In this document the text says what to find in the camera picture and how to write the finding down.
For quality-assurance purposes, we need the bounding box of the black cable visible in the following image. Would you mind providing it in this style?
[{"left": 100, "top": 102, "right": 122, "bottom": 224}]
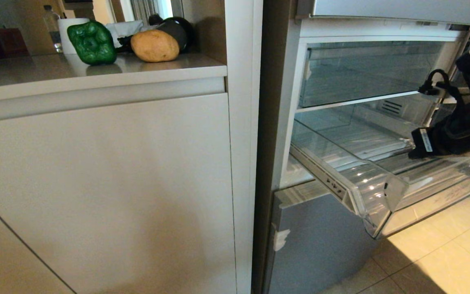
[{"left": 418, "top": 69, "right": 465, "bottom": 102}]

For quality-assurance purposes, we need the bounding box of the white cloth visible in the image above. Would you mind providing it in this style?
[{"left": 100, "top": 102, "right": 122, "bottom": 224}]
[{"left": 105, "top": 20, "right": 144, "bottom": 49}]

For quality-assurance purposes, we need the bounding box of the clear plastic water bottle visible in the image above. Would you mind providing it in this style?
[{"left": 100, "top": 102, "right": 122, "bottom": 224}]
[{"left": 43, "top": 5, "right": 64, "bottom": 53}]

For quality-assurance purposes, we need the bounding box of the clear closed fridge drawer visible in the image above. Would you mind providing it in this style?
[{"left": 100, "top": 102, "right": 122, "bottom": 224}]
[{"left": 298, "top": 41, "right": 466, "bottom": 109}]

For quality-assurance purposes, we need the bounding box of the clear open fridge drawer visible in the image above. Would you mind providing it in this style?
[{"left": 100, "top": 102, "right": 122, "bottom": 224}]
[{"left": 289, "top": 102, "right": 470, "bottom": 240}]

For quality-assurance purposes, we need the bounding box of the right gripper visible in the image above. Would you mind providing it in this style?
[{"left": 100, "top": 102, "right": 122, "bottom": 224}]
[{"left": 408, "top": 126, "right": 470, "bottom": 160}]

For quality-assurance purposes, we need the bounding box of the grey fridge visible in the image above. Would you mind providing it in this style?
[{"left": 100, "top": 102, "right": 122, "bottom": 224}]
[{"left": 252, "top": 0, "right": 470, "bottom": 294}]

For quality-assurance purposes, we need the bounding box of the black round kettle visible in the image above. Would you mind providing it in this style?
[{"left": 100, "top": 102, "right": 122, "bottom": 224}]
[{"left": 149, "top": 14, "right": 195, "bottom": 54}]

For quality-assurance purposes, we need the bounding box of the large white cabinet door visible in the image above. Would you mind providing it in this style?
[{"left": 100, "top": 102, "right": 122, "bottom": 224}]
[{"left": 0, "top": 93, "right": 237, "bottom": 294}]

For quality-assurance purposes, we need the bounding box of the white mug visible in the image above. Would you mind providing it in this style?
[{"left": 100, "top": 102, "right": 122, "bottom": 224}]
[{"left": 58, "top": 18, "right": 91, "bottom": 55}]

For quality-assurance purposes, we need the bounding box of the green bell pepper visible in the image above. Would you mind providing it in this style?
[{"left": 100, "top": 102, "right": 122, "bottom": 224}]
[{"left": 67, "top": 20, "right": 118, "bottom": 66}]

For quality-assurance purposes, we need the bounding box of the brown potato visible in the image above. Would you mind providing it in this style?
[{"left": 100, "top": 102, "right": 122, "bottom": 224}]
[{"left": 131, "top": 29, "right": 180, "bottom": 63}]

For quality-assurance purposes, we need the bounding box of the grey fridge freezer door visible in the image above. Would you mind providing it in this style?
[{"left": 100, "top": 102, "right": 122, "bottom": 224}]
[{"left": 264, "top": 191, "right": 383, "bottom": 294}]

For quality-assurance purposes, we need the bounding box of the white kitchen counter cabinet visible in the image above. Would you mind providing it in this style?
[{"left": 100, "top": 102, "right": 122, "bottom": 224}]
[{"left": 0, "top": 0, "right": 264, "bottom": 294}]

